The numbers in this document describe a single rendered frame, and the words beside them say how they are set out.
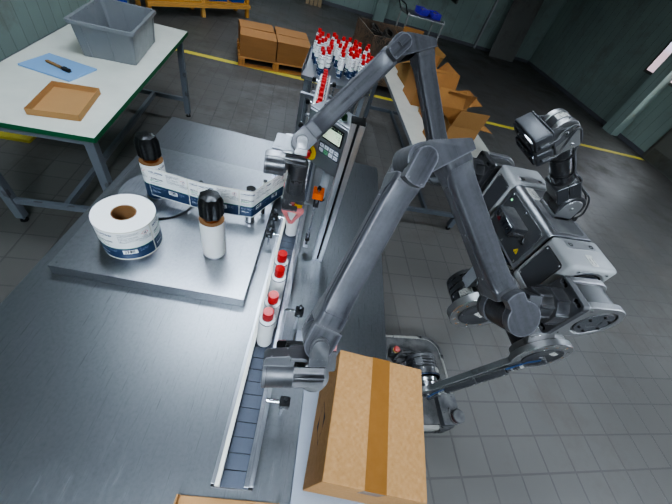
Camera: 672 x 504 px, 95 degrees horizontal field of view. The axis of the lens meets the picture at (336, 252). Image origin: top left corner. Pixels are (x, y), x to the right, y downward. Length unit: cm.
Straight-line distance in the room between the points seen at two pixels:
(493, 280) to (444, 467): 165
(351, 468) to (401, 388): 23
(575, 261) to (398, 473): 62
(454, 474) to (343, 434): 146
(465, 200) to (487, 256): 12
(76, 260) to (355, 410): 109
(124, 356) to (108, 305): 21
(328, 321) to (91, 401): 82
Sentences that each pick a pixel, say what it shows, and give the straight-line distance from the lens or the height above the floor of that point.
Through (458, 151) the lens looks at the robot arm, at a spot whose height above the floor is 168.
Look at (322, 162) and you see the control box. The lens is 112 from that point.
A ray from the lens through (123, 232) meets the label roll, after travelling 127.
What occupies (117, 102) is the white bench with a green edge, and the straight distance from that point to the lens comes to 249.
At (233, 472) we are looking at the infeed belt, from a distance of 104.
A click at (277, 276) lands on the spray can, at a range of 106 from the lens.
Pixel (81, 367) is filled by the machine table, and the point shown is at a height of 83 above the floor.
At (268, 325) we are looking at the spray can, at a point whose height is 104.
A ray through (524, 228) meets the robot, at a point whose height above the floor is 149.
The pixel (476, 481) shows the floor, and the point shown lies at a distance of 231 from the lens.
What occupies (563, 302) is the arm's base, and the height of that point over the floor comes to 149.
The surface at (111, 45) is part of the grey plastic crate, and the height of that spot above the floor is 91.
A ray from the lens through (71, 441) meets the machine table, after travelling 119.
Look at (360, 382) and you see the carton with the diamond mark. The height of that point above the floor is 112.
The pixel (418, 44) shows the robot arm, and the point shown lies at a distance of 105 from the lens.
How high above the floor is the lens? 192
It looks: 47 degrees down
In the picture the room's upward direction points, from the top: 20 degrees clockwise
